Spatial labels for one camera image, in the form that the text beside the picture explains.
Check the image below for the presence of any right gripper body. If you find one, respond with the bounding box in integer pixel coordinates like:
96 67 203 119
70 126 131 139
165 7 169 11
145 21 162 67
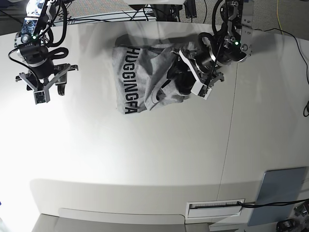
27 59 60 91

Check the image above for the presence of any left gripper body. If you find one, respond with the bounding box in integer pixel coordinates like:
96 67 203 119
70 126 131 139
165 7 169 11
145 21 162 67
194 50 225 84

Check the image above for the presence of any grey T-shirt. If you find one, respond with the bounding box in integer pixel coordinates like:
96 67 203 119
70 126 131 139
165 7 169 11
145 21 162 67
112 42 196 115

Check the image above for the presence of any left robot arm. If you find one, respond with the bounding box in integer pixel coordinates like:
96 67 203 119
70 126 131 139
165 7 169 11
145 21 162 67
14 0 254 103

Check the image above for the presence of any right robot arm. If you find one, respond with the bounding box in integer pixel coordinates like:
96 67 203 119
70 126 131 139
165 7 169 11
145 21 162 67
8 0 78 96

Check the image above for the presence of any aluminium extrusion profile dark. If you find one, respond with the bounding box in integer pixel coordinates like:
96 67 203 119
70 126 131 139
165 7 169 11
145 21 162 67
184 0 197 19

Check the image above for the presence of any blue-grey board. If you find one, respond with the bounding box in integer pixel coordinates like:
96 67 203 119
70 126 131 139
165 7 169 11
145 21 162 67
247 166 308 227

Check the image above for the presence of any black device bottom right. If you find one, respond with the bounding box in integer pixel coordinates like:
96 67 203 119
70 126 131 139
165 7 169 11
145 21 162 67
276 218 299 232

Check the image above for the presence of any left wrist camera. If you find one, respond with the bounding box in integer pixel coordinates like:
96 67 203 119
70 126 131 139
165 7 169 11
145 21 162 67
191 81 212 100

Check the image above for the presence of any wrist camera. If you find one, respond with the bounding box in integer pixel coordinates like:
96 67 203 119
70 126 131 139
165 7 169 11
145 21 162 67
33 90 50 104
191 81 212 100

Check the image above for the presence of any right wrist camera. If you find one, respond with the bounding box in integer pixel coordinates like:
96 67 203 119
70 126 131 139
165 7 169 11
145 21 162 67
33 90 50 104

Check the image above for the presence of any yellow cable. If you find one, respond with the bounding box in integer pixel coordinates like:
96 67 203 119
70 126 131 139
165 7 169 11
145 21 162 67
276 0 296 39

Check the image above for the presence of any black cable on desk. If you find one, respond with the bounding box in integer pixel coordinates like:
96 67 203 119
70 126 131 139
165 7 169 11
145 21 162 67
238 199 307 209

